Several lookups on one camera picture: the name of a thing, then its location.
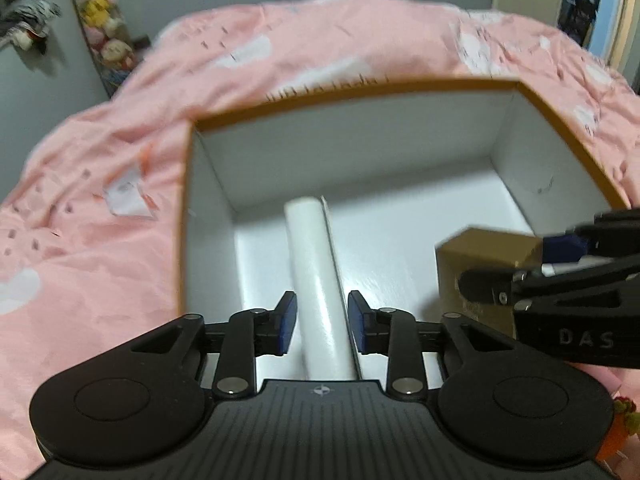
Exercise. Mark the pink patterned duvet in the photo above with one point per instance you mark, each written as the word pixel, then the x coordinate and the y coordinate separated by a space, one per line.
pixel 89 252

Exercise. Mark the grey plush toy on ledge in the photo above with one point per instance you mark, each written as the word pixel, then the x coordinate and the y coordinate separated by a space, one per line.
pixel 25 24

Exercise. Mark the gold small box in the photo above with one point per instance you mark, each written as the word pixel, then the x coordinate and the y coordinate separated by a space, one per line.
pixel 483 248

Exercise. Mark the hanging plush toy organizer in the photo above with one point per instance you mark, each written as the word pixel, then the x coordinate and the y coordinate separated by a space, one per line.
pixel 108 39

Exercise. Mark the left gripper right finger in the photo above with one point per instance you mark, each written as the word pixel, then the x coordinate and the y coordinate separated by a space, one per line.
pixel 397 335

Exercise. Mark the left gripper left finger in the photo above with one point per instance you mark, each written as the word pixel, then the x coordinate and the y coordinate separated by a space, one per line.
pixel 246 336

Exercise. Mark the white long box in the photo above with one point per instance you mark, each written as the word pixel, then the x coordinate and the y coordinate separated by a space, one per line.
pixel 322 319

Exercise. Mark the orange crochet carrot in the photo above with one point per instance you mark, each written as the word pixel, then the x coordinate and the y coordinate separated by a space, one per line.
pixel 624 426

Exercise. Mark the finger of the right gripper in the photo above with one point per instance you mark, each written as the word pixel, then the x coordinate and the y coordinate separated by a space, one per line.
pixel 530 284
pixel 613 234

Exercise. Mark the orange cardboard storage box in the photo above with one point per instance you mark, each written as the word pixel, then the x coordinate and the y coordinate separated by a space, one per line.
pixel 401 167

